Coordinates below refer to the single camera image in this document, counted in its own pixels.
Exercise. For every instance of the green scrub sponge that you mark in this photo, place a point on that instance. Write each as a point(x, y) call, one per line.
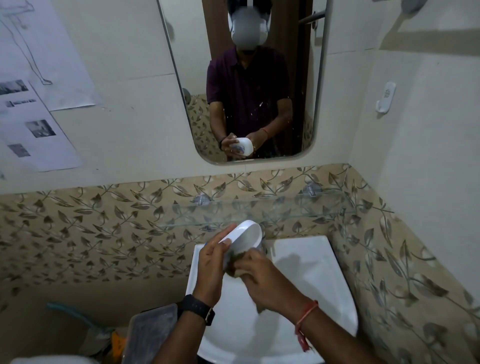
point(234, 267)

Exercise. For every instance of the person's left thumb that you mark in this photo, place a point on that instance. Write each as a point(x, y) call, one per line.
point(226, 249)

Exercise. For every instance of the black wristwatch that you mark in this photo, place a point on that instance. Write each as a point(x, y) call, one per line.
point(197, 306)

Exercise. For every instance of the white rounded object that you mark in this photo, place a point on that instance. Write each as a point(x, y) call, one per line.
point(52, 360)

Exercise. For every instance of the person's left hand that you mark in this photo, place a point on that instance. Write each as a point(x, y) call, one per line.
point(208, 270)

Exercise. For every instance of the wall mirror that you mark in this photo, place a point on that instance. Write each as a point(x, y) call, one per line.
point(247, 75)

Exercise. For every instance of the white sink basin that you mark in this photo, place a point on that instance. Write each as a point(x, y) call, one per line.
point(311, 285)

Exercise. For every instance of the grey plastic container lid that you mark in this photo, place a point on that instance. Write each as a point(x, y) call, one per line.
point(150, 333)

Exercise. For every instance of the person's right hand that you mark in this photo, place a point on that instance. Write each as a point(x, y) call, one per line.
point(268, 283)

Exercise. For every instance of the white wall hook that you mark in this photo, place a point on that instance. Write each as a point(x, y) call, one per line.
point(386, 97)

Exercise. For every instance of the person's left forearm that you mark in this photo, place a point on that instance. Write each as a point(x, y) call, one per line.
point(183, 337)

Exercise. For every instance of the glass shelf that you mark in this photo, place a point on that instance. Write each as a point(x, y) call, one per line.
point(262, 213)

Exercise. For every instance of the metal shelf bracket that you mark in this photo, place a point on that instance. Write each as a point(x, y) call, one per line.
point(312, 189)
point(201, 199)

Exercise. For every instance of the paper sheet with line drawing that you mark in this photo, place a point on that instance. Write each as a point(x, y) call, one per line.
point(48, 48)

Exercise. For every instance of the white bowl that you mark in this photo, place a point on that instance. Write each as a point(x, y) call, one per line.
point(245, 236)

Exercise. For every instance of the person's right fingers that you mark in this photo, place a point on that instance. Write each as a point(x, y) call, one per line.
point(248, 264)

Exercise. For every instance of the person's right forearm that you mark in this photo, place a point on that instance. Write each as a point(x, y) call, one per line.
point(333, 337)

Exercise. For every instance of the orange packet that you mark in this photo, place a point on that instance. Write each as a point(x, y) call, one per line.
point(118, 342)

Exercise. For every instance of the paper sheet with photos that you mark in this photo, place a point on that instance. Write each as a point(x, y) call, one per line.
point(33, 131)

